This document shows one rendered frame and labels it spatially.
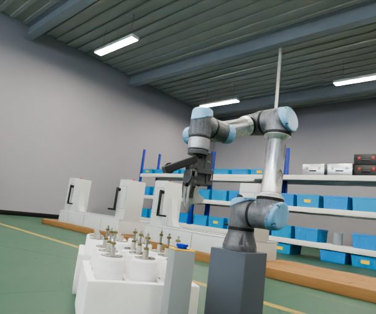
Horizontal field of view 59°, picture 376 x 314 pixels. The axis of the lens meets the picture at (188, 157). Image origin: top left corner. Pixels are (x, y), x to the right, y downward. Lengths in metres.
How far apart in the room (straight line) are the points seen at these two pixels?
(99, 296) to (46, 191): 6.80
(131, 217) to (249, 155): 6.89
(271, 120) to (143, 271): 0.81
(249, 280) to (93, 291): 0.64
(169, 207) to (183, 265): 2.97
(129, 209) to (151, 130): 5.36
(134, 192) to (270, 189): 3.33
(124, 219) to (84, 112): 4.41
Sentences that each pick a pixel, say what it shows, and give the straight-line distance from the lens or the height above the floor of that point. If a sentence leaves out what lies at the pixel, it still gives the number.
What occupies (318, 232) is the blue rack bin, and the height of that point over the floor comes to 0.42.
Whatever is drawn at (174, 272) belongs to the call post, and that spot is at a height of 0.24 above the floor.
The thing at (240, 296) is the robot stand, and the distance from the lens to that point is 1.44.
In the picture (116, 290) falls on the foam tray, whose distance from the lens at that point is 1.18.
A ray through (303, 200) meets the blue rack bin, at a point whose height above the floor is 0.89.
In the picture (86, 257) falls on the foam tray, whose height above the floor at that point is 0.17.
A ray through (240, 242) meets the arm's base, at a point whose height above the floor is 0.34.
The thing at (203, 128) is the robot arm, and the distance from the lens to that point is 1.12.
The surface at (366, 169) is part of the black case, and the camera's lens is 5.61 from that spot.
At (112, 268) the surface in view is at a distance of 1.20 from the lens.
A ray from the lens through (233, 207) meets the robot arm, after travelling 1.49.
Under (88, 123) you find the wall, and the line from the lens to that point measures 8.45.
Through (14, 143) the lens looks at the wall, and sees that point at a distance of 7.66.
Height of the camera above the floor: 0.42
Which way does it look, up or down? 10 degrees up
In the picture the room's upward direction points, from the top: 7 degrees clockwise
